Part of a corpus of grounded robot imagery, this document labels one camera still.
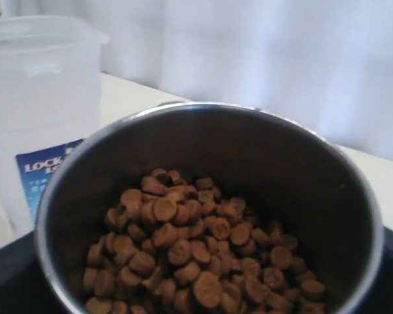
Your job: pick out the steel mug with kibble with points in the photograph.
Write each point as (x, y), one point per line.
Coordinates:
(283, 169)

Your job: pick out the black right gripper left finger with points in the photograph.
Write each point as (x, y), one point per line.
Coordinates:
(22, 285)

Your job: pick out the clear plastic tall container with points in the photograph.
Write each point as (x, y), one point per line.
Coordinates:
(49, 103)

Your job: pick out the white backdrop curtain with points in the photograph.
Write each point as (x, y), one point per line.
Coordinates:
(326, 64)

